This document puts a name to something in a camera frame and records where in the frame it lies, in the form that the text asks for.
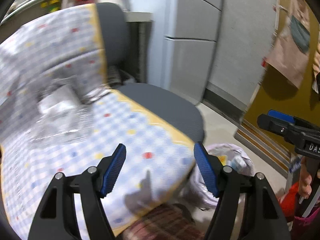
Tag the blue checkered dotted cloth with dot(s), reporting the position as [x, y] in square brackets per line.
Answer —
[75, 149]

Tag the white rectangular box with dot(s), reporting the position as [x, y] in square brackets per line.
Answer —
[60, 100]

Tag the plaid trousers leg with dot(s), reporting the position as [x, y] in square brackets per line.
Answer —
[164, 222]

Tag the grey office chair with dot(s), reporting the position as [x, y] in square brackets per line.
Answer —
[173, 109]

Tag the clear plastic tray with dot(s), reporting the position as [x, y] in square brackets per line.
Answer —
[68, 126]

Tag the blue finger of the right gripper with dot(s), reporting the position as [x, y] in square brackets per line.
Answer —
[281, 116]

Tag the white refrigerator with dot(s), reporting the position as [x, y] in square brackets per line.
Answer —
[182, 39]

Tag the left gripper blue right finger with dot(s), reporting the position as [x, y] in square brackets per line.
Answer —
[209, 166]

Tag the person right hand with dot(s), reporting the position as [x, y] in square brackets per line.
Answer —
[305, 179]

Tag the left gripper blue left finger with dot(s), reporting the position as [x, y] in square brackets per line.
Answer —
[110, 168]

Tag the pink trash bag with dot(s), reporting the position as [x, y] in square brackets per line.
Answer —
[231, 155]

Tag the striped foil wrapper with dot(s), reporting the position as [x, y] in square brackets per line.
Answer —
[95, 95]

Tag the brown hanging apron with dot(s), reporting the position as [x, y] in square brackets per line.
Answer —
[290, 53]

